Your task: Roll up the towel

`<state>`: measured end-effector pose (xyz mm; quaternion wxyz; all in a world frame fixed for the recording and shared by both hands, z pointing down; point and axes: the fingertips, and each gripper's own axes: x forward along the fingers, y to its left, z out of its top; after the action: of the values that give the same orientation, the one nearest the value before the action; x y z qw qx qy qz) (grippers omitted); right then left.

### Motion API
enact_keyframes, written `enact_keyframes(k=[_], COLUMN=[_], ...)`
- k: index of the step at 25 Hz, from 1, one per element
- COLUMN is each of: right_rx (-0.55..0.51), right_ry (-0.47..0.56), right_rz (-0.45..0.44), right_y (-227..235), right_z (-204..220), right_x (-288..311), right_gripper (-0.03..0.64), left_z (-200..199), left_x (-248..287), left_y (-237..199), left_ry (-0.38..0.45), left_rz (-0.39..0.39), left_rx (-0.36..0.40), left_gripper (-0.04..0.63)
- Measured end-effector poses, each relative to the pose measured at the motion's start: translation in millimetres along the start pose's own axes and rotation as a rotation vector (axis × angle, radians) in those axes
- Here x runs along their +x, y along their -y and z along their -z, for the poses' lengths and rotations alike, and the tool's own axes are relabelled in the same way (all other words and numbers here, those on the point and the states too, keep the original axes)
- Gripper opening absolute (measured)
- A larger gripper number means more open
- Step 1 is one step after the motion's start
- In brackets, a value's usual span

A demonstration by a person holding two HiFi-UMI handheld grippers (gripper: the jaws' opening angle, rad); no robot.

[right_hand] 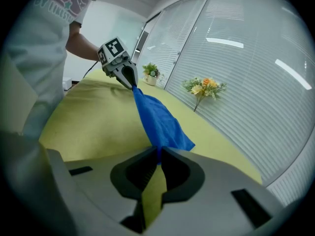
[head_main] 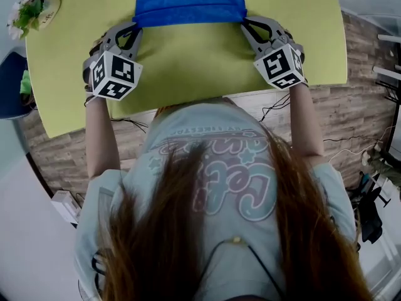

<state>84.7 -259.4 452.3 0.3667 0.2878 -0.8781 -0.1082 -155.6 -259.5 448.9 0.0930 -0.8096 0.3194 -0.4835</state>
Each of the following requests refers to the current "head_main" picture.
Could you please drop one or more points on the blue towel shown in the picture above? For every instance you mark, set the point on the blue towel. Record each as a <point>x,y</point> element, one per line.
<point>188,5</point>

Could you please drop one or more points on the green cloth covered table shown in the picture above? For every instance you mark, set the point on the green cloth covered table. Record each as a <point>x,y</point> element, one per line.
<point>188,67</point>

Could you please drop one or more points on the white flower pot plant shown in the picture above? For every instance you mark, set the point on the white flower pot plant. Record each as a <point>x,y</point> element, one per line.
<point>50,11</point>

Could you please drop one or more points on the bright green cloth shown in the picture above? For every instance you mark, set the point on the bright green cloth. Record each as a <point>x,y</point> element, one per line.
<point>25,83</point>

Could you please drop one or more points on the blue chair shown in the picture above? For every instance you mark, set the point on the blue chair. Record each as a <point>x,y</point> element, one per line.
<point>11,86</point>

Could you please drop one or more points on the person's grey printed shirt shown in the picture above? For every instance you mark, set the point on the person's grey printed shirt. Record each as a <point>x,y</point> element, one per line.
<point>219,118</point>

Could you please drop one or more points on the person's left forearm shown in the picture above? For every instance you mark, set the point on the person's left forearm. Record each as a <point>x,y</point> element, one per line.
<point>101,136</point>

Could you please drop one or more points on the person's right forearm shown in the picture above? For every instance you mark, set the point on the person's right forearm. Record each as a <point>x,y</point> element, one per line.
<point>305,121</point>

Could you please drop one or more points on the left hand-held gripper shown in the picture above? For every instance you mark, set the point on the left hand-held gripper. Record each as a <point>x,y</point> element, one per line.
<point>116,77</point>

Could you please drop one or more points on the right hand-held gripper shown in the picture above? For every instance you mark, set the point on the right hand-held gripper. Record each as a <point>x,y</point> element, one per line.
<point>279,66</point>

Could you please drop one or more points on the brown bag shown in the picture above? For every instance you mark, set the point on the brown bag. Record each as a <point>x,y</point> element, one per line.
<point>29,100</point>

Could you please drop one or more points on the black office chair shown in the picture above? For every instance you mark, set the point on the black office chair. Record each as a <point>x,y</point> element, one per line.
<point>371,215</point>

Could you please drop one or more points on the white box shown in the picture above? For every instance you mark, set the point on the white box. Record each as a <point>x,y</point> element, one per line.
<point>64,205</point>

